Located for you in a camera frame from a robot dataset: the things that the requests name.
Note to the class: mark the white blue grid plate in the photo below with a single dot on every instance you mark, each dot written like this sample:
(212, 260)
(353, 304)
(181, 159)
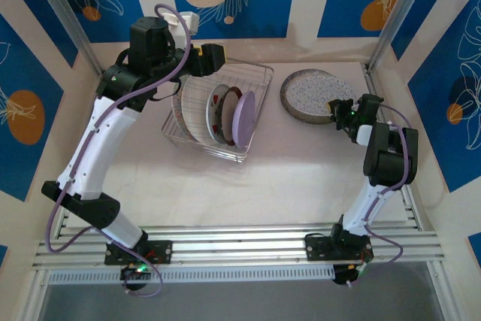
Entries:
(195, 110)

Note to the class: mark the small controller board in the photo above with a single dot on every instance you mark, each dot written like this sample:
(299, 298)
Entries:
(135, 272)
(343, 274)

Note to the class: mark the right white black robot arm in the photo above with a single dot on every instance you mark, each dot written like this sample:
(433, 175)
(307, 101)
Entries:
(391, 155)

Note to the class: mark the purple plate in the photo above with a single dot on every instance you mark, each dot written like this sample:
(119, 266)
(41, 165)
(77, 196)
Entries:
(244, 120)

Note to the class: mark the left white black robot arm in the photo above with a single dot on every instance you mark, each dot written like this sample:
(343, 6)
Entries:
(94, 148)

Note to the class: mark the aluminium frame post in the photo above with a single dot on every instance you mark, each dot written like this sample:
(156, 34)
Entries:
(64, 9)
(404, 5)

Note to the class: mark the watermelon print plate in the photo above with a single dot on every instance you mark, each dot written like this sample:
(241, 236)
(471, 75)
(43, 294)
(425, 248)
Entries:
(213, 110)

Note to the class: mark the aluminium base rail bed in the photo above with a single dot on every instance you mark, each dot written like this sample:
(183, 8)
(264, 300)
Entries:
(240, 246)

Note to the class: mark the black brown rimmed plate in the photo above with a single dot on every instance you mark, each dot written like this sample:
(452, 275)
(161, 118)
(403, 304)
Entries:
(227, 110)

